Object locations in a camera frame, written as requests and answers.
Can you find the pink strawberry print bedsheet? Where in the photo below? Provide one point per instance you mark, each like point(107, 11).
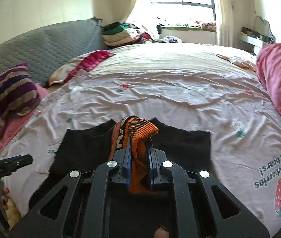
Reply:
point(187, 86)

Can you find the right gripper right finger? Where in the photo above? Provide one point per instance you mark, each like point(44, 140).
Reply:
point(200, 205)

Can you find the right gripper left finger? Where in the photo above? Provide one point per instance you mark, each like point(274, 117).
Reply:
point(76, 206)

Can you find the beige fuzzy rug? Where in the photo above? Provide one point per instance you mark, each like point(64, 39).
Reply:
point(12, 212)

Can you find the purple striped pillow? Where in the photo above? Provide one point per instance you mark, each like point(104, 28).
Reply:
point(18, 94)

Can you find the green window sill clutter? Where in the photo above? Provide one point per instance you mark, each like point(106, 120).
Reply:
point(196, 26)

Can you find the folded clothes stack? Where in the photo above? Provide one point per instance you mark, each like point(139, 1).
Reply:
point(120, 34)

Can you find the white curtain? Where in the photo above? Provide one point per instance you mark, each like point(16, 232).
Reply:
point(226, 12)

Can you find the right hand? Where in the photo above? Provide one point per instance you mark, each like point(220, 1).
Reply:
point(161, 232)

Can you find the grey quilted headboard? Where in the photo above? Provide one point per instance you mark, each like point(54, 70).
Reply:
point(47, 48)

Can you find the white side desk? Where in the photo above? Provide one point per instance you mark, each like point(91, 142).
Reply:
point(259, 36)

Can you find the black sweater orange cuffs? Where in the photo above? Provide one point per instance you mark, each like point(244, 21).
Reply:
point(130, 215)

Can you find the red and cream blanket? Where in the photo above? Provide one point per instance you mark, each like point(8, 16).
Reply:
point(86, 62)

